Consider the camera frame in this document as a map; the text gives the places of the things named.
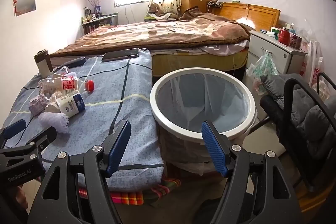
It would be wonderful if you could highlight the brown white thermos cup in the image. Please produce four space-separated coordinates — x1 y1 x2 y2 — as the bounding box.
33 49 54 77

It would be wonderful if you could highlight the small pink carton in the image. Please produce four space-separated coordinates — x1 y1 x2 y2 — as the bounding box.
28 95 48 117

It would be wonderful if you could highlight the wooden headboard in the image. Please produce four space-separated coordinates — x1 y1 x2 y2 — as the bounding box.
219 2 281 28

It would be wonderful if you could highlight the green printed plastic bag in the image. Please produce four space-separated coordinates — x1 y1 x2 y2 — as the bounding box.
245 52 279 95

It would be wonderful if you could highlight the colourful striped cloth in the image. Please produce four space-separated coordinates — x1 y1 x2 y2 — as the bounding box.
78 178 182 207

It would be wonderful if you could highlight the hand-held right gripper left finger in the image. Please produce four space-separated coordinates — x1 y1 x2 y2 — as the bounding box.
26 120 132 224

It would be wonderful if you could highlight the white bed sheet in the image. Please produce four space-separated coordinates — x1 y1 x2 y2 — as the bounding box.
200 39 249 57

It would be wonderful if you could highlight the silver wall poster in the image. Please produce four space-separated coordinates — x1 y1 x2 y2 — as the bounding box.
13 0 36 17

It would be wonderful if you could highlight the white cup with blue label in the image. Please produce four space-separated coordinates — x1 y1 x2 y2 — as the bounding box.
45 91 86 118

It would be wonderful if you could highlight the white red printed plastic bag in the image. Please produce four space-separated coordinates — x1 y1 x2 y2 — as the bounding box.
302 40 325 88

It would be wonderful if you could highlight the brown teddy bear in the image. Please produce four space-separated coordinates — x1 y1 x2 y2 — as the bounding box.
145 3 169 20

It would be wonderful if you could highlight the white round bin with liner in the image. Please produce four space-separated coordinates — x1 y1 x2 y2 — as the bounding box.
150 67 258 170

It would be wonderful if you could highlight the cluttered small desk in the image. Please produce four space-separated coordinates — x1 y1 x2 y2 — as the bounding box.
81 13 119 36

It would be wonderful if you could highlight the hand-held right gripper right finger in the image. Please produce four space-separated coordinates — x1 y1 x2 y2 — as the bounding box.
202 120 306 224

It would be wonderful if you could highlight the clear bottle with red cap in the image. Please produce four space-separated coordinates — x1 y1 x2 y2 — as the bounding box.
39 76 95 99

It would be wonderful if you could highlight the bed with brown blanket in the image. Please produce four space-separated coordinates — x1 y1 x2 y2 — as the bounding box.
50 6 251 58

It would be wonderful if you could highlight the red patterned tin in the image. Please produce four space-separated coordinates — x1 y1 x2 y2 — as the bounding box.
289 32 303 50

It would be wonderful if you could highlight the yellow bed mattress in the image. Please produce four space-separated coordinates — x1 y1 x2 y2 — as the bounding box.
151 52 248 77

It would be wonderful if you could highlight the white nightstand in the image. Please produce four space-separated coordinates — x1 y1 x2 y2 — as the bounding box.
247 30 308 75

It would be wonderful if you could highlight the red jar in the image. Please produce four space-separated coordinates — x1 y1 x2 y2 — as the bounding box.
279 28 290 45

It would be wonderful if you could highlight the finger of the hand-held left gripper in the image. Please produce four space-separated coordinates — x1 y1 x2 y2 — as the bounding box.
0 126 57 159
0 119 27 148

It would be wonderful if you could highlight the dark glasses case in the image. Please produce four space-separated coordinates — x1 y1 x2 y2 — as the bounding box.
54 56 86 68

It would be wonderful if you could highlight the grey chair cushion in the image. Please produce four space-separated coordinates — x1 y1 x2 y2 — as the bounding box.
260 73 336 159

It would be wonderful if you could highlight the black frame chair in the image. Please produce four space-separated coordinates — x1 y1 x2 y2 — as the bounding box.
259 72 336 192

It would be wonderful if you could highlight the dark smartphone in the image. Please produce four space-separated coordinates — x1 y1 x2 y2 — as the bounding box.
102 48 140 62

